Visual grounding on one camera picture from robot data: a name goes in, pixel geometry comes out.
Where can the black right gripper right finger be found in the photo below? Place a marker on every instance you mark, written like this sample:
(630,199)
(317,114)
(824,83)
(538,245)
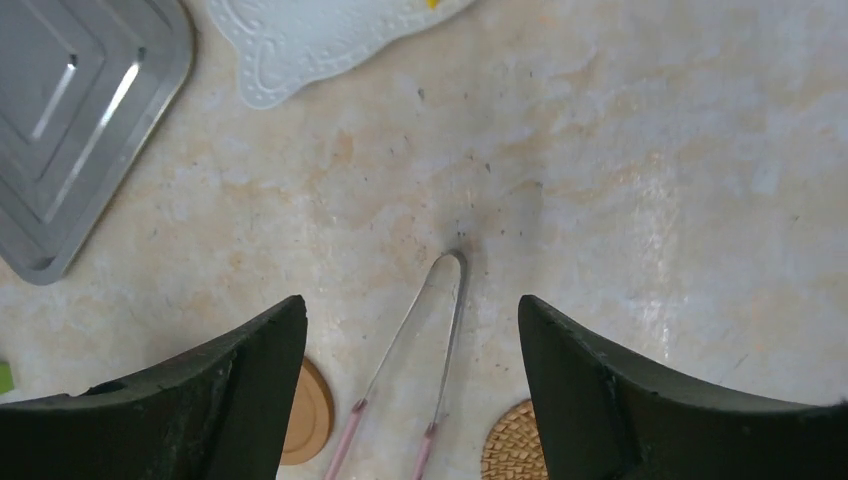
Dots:
(606,412)

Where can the smooth brown round coaster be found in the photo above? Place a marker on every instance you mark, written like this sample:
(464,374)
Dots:
(311,419)

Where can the pink-handled metal tongs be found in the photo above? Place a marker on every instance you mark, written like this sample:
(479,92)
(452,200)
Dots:
(403,401)

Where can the green cube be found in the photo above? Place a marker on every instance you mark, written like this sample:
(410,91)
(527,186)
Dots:
(7,383)

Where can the silver metal tray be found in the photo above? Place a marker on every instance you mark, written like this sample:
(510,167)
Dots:
(83,85)

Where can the white three-tier serving stand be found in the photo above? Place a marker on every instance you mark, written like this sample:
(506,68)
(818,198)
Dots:
(283,46)

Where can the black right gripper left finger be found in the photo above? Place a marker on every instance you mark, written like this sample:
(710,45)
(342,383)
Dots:
(217,411)

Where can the ribbed brown round coaster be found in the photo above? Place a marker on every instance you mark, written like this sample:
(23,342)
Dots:
(512,449)

